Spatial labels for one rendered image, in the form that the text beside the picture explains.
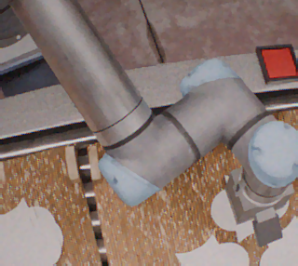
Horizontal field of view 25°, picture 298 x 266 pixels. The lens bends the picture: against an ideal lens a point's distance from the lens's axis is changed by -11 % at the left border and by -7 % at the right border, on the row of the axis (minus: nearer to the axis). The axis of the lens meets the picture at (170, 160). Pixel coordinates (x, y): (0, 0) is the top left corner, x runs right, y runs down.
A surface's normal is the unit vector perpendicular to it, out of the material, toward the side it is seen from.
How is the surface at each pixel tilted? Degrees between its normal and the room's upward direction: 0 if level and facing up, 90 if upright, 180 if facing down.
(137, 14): 2
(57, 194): 0
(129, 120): 34
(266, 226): 27
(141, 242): 0
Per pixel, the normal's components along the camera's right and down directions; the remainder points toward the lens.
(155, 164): 0.33, 0.21
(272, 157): 0.02, -0.29
